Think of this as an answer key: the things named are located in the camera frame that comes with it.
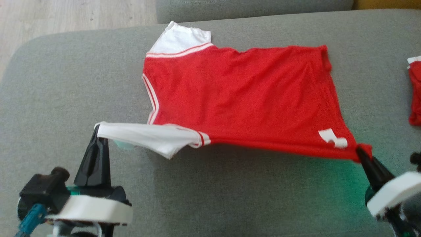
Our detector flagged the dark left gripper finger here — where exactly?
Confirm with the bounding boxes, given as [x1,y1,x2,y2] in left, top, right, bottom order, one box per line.
[74,125,100,186]
[99,138,111,187]

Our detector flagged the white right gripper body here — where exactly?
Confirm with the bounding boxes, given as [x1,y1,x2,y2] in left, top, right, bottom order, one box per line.
[366,172,421,218]

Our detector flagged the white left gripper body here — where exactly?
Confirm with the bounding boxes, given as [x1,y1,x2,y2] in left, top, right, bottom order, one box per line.
[44,186,134,237]

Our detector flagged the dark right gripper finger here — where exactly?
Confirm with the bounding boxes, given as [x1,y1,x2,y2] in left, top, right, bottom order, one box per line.
[356,146,384,192]
[372,158,395,185]

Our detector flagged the red shorts with white waistband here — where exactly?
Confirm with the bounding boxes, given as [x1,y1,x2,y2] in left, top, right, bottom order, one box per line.
[407,56,421,126]

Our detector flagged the red jersey with white sleeves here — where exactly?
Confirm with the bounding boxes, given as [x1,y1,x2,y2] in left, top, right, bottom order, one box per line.
[94,21,373,163]

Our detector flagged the large grey fabric sofa ottoman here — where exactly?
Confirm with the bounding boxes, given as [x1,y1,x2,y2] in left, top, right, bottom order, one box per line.
[0,9,421,237]

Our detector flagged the yellow sofa backrest cushion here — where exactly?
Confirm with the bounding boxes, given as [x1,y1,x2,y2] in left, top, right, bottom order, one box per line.
[354,0,421,10]

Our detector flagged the grey sofa seat cushion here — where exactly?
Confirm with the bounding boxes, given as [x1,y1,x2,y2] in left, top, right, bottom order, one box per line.
[156,0,355,24]

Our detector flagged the teal camera cable connector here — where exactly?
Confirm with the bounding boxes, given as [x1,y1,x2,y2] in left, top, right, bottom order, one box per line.
[15,203,46,237]

